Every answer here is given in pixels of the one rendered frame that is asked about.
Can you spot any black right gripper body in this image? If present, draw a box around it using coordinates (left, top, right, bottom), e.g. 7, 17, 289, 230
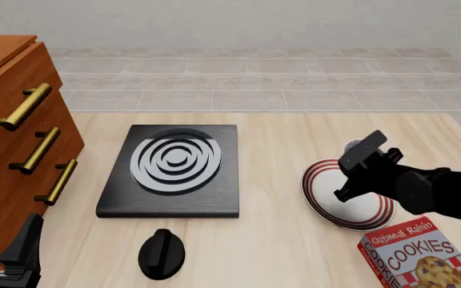
333, 146, 403, 202

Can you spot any white plate with red rings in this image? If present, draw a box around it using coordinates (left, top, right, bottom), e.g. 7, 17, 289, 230
301, 158, 397, 232

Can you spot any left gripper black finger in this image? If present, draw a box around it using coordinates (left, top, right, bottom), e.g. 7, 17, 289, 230
0, 212, 45, 276

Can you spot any flat black stove plate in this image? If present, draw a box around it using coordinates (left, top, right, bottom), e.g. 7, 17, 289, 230
95, 124, 241, 219

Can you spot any wooden cabinet drawer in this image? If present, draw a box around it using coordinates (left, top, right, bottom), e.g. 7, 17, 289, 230
0, 119, 86, 270
0, 41, 64, 169
0, 83, 76, 250

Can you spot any brass drawer handle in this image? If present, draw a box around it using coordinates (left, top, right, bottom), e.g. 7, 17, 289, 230
33, 158, 78, 206
0, 82, 54, 132
8, 126, 62, 175

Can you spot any round black stove knob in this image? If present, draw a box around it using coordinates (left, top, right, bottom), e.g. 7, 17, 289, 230
137, 228, 186, 282

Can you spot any black patterned bowl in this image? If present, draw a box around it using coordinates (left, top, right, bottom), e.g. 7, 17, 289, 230
343, 139, 363, 153

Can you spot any oatmeal raisin cookies box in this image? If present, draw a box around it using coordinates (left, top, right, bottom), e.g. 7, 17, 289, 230
356, 214, 461, 288

